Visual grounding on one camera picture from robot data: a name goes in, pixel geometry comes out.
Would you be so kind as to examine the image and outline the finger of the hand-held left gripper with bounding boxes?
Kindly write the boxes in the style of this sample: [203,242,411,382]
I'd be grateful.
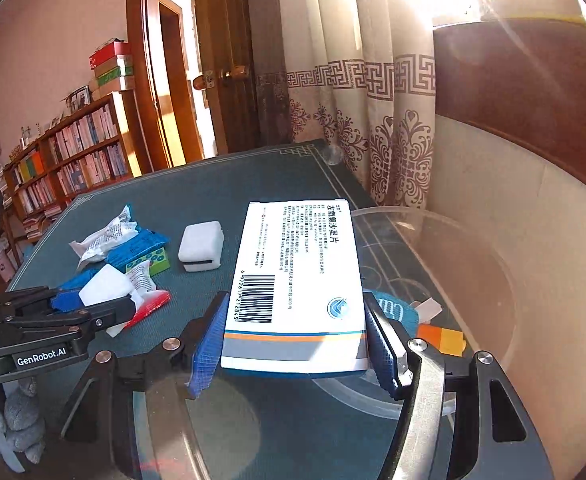
[0,270,106,318]
[0,295,142,354]

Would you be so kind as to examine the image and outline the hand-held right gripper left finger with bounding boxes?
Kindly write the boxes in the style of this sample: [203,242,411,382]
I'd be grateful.
[58,290,232,480]

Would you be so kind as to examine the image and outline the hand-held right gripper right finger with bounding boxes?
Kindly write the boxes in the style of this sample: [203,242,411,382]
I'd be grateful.
[362,290,554,480]

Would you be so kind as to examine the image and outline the white medicine box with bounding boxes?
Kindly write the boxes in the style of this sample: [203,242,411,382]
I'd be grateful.
[220,201,369,376]

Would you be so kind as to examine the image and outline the clear plastic bowl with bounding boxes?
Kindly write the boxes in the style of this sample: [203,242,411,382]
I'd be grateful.
[317,205,518,421]

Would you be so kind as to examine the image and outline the person's left hand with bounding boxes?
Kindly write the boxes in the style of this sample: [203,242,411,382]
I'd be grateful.
[0,376,49,474]

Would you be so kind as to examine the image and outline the teal cloth pouch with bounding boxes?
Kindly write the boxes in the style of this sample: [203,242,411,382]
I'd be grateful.
[365,290,420,336]

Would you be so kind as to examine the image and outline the white and blue crumpled wrapper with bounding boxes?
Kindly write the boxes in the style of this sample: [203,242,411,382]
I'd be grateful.
[69,203,140,272]

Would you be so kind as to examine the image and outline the green dotted block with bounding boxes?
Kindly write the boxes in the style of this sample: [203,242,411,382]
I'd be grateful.
[124,246,170,277]

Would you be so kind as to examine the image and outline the blue snack packet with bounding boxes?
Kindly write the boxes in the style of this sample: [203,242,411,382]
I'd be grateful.
[106,227,170,271]

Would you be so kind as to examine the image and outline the yellow toy block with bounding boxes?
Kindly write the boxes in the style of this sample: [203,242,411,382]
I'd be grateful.
[440,328,466,357]

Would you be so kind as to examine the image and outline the white square case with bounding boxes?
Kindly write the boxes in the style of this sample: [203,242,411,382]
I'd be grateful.
[177,219,224,274]

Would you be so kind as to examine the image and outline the wooden bookshelf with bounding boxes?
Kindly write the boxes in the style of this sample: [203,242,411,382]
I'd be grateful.
[0,91,143,233]

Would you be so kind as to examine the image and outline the framed picture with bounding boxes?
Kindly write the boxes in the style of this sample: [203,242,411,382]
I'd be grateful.
[64,86,92,114]

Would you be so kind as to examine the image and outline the beige box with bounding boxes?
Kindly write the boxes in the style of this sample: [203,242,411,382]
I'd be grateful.
[90,77,137,100]

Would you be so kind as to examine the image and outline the green box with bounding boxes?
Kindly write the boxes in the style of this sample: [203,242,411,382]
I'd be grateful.
[93,55,134,79]
[96,66,135,89]

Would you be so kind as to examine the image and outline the red box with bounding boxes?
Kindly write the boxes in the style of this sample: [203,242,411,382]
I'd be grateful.
[88,41,132,70]

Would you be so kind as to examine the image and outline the patterned beige curtain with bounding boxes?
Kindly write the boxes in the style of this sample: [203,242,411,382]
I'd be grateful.
[245,0,437,212]

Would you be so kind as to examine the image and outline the brass door knob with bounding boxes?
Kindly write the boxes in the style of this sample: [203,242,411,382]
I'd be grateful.
[193,64,252,92]

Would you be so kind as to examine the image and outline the wooden bed headboard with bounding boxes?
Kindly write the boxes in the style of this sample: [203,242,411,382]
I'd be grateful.
[431,16,586,466]

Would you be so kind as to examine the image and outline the wooden door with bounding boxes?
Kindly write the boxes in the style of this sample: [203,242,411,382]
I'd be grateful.
[192,0,262,157]

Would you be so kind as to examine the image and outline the wooden door frame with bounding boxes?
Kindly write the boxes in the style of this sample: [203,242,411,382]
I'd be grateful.
[125,0,205,177]

